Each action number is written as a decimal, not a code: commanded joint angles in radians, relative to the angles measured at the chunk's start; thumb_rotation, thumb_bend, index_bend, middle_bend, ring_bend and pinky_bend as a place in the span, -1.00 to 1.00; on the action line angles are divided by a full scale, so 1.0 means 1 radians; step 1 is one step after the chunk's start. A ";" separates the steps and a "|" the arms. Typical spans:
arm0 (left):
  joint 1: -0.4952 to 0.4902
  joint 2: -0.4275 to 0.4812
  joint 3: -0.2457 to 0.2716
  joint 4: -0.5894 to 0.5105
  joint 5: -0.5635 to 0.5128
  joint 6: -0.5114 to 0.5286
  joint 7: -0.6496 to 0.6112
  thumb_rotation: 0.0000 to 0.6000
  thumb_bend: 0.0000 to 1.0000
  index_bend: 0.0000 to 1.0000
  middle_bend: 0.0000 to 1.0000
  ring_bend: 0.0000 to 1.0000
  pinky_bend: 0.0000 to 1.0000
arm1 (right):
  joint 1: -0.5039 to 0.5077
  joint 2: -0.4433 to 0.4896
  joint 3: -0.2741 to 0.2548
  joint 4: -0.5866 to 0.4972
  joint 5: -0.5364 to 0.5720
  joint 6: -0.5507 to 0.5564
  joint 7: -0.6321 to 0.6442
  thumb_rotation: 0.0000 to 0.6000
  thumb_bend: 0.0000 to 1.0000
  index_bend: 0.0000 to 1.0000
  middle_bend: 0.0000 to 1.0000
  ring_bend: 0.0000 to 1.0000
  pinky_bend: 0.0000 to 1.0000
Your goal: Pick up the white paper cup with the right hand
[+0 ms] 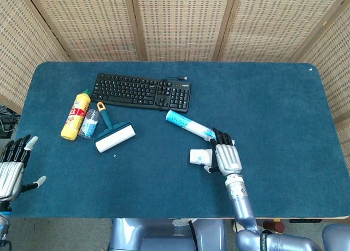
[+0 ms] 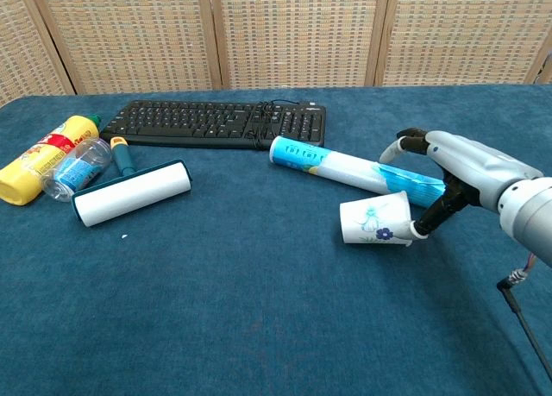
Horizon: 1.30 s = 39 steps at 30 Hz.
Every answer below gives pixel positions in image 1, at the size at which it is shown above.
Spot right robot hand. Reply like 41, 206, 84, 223
203, 127, 243, 177

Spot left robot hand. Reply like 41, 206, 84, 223
0, 135, 47, 201

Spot white paper cup blue flowers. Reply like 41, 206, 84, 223
189, 148, 214, 166

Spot blue white wrapped roll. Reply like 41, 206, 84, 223
165, 110, 219, 142

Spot blue table cloth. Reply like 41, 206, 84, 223
10, 61, 350, 219

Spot yellow bottle green cap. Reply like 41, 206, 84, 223
60, 89, 92, 141

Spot dark red cylinder object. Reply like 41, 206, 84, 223
262, 220, 285, 234

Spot clear plastic bottle blue label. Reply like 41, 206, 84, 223
78, 108, 100, 139

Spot grey blue robot torso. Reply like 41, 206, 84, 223
108, 218, 228, 251

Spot black computer keyboard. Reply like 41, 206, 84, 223
90, 72, 192, 113

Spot woven wooden folding screen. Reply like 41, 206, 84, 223
0, 0, 350, 166

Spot bundle of floor cables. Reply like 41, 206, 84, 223
0, 104, 21, 138

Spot black keyboard cable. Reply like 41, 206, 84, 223
157, 75, 189, 112

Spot teal lint roller yellow handle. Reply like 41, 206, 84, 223
92, 102, 137, 154

